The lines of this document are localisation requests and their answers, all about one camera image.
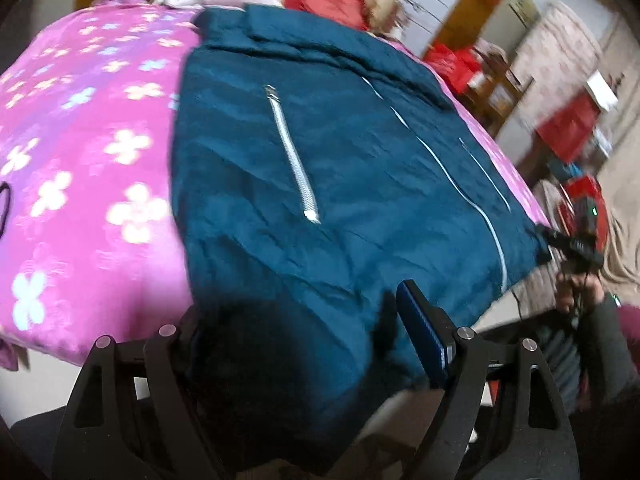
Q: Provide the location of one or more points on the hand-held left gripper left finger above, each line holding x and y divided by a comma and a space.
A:
167, 360

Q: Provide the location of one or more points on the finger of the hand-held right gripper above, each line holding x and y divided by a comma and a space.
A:
557, 239

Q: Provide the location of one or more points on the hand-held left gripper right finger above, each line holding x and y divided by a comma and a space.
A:
425, 330

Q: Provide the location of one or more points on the teal quilted down jacket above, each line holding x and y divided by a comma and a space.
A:
350, 170

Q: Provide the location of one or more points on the person's right forearm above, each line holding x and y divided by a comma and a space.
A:
607, 355

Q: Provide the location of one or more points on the person's right hand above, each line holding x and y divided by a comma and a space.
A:
570, 296

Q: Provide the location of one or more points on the beige cloth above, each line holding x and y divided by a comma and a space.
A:
622, 220

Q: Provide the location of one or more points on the red box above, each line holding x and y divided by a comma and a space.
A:
570, 125

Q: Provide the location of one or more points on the white box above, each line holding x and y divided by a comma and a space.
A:
602, 91

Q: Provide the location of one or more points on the wooden rack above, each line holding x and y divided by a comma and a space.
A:
497, 92

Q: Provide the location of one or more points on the pink floral curtain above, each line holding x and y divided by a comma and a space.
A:
555, 45

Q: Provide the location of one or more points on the red shopping bag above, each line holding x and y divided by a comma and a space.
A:
450, 66

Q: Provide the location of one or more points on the black hair band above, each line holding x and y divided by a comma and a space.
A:
4, 207

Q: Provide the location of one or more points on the pink floral bedsheet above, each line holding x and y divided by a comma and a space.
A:
90, 110

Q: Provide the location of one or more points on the framed wall picture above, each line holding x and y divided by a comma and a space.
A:
524, 5

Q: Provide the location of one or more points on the wooden door frame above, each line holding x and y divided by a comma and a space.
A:
470, 5

